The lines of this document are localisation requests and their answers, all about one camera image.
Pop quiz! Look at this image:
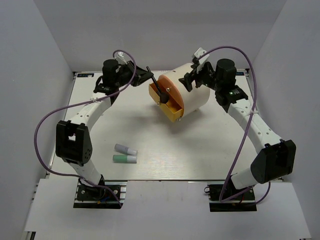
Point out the cream round drawer organizer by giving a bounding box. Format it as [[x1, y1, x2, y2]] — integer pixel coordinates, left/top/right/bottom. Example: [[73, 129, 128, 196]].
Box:
[[163, 63, 210, 118]]

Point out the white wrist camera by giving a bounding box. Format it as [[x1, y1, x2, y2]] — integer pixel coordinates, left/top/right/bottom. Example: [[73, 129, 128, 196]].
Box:
[[115, 51, 127, 65], [192, 47, 210, 73]]

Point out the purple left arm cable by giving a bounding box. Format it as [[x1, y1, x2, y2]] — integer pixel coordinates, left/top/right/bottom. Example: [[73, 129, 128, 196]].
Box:
[[33, 50, 137, 208]]

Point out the yellow organizer drawer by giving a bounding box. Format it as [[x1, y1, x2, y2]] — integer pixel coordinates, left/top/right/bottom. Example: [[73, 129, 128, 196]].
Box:
[[148, 82, 184, 122]]

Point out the black fan makeup brush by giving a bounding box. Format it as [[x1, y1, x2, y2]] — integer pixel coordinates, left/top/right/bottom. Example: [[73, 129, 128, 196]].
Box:
[[151, 76, 170, 104]]

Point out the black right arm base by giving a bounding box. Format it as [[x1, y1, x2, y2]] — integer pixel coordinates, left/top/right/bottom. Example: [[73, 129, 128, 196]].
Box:
[[203, 180, 257, 213]]

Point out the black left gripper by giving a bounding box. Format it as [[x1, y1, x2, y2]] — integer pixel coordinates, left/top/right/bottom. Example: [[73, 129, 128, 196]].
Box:
[[114, 60, 154, 88]]

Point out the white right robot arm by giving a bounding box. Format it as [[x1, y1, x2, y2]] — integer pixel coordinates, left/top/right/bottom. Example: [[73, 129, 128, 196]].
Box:
[[179, 57, 297, 200]]

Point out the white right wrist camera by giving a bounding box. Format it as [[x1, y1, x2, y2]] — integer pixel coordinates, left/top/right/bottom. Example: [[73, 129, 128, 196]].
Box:
[[192, 47, 210, 73]]

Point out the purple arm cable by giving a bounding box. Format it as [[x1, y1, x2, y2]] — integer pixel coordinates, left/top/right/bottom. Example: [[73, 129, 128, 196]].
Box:
[[197, 46, 272, 207], [33, 50, 137, 208]]

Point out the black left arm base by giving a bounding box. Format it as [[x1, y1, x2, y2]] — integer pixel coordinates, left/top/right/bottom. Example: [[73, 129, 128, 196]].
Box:
[[73, 181, 127, 209]]

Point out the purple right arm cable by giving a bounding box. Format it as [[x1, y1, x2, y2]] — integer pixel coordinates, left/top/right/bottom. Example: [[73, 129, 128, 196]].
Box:
[[197, 46, 272, 207]]

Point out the lilac white cosmetic tube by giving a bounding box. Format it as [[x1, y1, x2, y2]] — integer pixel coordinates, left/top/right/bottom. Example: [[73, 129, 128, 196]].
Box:
[[114, 143, 138, 156]]

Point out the green white cosmetic tube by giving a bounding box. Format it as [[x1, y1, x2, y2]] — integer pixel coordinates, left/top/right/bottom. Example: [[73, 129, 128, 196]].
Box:
[[112, 155, 138, 164]]

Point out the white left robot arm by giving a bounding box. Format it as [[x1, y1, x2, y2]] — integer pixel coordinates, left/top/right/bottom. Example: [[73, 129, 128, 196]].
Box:
[[55, 59, 154, 200]]

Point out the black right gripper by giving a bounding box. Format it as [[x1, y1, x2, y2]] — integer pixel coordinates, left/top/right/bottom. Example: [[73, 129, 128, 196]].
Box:
[[178, 61, 222, 93]]

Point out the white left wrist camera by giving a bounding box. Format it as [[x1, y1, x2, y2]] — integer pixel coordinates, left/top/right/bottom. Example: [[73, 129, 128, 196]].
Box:
[[115, 51, 127, 65]]

